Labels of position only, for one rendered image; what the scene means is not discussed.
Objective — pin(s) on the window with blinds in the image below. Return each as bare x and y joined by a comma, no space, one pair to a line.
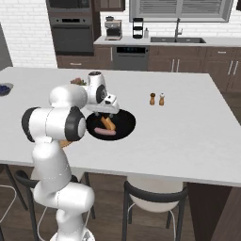
182,9

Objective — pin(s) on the dark wood cupboard run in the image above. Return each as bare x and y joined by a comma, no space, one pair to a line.
194,62

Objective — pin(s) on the silver tap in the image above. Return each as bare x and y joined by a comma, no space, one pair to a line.
178,29

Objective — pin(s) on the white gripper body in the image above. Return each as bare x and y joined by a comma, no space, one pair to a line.
106,108

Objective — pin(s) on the dark sink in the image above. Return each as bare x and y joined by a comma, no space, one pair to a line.
177,40

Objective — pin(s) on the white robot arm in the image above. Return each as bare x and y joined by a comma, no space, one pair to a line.
53,163

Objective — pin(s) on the brown pepper shaker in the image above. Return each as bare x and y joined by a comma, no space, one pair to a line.
152,99

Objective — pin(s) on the brown white-topped salt shaker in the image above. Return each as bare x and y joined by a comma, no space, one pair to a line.
161,99

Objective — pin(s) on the bowl with food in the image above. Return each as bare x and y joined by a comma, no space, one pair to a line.
78,82

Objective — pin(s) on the orange bun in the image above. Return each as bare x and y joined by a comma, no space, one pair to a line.
109,124

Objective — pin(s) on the black microwave oven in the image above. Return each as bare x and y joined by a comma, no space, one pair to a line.
69,3

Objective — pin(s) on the pink sausage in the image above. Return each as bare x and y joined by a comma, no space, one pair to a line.
105,131

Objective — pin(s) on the black white stool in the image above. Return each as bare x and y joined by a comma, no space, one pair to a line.
153,197
25,182

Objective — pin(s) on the dark wood wall cupboard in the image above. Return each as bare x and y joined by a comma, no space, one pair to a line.
109,4

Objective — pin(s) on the black wall oven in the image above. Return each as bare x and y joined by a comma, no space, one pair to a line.
72,34

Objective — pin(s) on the blue bowl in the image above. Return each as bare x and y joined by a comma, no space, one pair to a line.
4,89

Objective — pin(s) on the silver coffee machine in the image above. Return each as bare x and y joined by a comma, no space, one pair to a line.
113,29

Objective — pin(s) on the black round plate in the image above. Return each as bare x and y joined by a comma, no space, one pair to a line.
125,124

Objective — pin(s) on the grey soap bottle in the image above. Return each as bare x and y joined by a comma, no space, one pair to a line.
146,33

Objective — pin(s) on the brown wooden plate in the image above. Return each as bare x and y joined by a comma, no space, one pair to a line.
65,143

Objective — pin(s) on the dark wood island base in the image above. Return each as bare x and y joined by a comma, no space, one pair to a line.
213,213

